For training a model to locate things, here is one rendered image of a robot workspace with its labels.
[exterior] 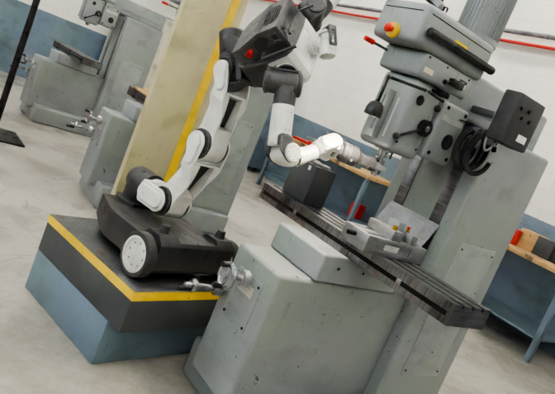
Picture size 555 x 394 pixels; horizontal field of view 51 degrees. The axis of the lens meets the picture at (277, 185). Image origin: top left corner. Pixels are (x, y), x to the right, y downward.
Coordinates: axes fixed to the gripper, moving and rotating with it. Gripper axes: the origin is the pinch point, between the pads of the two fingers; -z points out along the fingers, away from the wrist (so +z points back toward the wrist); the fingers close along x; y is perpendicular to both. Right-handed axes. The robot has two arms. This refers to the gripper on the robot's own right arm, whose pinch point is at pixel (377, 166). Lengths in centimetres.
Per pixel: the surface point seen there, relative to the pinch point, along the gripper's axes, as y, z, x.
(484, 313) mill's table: 31, -37, -59
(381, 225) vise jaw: 20.4, -2.2, -24.4
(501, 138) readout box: -30, -34, -25
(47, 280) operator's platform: 112, 114, 38
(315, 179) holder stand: 18.2, 15.9, 24.4
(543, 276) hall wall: 51, -333, 279
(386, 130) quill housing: -15.5, 6.4, -8.3
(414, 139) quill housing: -16.7, -7.1, -7.6
